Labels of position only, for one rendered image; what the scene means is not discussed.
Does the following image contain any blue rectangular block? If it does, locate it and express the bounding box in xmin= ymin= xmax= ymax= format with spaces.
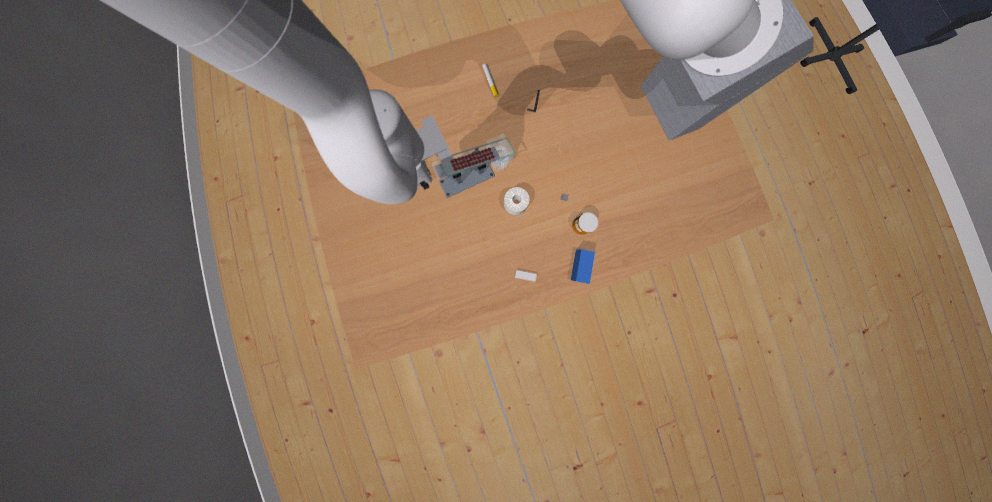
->
xmin=571 ymin=249 xmax=595 ymax=284

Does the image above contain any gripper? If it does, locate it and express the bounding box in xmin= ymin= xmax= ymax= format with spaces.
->
xmin=416 ymin=160 xmax=432 ymax=190

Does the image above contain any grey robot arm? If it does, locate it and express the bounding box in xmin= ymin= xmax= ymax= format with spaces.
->
xmin=100 ymin=0 xmax=783 ymax=204

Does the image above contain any amber pill bottle with white cap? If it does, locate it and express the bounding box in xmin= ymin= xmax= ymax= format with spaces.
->
xmin=572 ymin=212 xmax=598 ymax=235

